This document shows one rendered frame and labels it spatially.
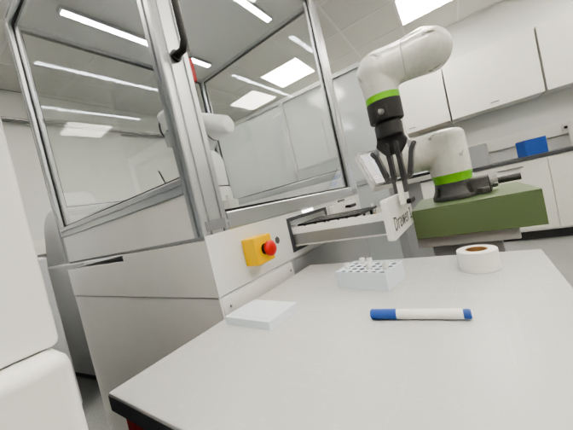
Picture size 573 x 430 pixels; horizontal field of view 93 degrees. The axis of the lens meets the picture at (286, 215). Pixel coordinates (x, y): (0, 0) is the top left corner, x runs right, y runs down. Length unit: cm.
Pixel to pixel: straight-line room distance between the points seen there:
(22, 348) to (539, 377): 44
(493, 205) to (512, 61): 344
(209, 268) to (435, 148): 84
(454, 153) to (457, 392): 86
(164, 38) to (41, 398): 69
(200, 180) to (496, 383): 60
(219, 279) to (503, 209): 82
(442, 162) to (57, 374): 107
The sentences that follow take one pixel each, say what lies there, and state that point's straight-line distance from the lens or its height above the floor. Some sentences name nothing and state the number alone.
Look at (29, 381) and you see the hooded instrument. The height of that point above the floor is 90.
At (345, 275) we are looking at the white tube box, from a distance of 63.
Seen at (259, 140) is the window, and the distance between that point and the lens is 90.
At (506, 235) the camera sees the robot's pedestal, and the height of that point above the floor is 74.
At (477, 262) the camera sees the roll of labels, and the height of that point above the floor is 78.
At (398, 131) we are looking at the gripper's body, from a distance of 83.
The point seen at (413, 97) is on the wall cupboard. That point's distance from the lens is 428.
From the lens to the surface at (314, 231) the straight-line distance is 85.
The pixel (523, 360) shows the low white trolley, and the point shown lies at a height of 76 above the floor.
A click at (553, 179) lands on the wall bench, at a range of 391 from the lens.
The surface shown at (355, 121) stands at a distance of 268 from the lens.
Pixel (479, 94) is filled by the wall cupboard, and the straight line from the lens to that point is 425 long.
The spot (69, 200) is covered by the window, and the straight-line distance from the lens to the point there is 137.
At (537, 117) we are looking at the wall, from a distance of 463.
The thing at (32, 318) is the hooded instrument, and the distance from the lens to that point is 29.
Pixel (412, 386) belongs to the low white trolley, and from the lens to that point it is 36.
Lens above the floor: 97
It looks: 2 degrees down
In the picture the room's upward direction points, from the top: 13 degrees counter-clockwise
